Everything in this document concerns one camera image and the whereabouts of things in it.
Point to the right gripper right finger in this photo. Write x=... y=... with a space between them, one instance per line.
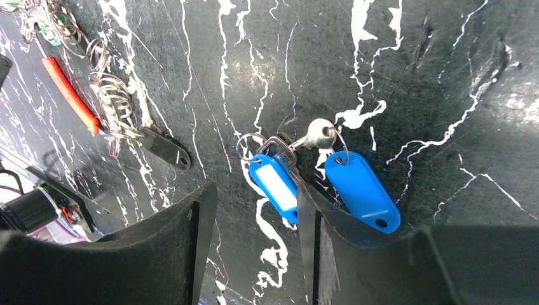
x=348 y=262

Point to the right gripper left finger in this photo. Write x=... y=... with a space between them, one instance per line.
x=159 y=260

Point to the black key tag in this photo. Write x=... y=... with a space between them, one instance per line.
x=164 y=148

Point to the silver key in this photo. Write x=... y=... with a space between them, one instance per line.
x=321 y=133

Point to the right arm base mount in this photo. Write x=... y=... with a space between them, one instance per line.
x=36 y=205

